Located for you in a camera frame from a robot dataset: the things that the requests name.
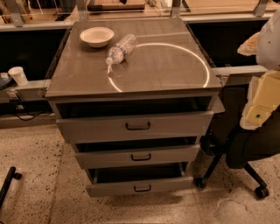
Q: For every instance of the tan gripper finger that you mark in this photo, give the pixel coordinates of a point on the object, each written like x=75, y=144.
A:
x=248, y=48

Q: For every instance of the black chair leg with caster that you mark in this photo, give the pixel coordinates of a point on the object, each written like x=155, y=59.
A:
x=12, y=174

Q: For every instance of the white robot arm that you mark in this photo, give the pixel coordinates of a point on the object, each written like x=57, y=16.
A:
x=264, y=92

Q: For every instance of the dark plate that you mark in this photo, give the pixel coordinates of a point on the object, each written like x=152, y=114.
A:
x=5, y=80

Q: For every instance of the white paper cup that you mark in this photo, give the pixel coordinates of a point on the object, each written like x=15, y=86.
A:
x=18, y=75

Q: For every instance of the grey drawer cabinet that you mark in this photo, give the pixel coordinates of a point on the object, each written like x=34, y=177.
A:
x=166, y=73

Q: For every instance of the clear plastic water bottle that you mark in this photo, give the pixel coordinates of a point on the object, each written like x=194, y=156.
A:
x=117, y=53

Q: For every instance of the grey bottom drawer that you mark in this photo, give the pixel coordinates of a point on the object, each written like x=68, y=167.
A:
x=138, y=187

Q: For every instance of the black office chair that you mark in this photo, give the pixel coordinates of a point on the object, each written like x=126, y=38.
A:
x=226, y=137

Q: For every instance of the grey drawer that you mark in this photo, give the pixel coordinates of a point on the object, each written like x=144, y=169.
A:
x=138, y=187
x=132, y=157
x=134, y=127

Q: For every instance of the white bowl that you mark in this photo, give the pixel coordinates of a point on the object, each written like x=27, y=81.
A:
x=97, y=37

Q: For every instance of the grey top drawer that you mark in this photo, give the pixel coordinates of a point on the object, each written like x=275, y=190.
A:
x=134, y=127

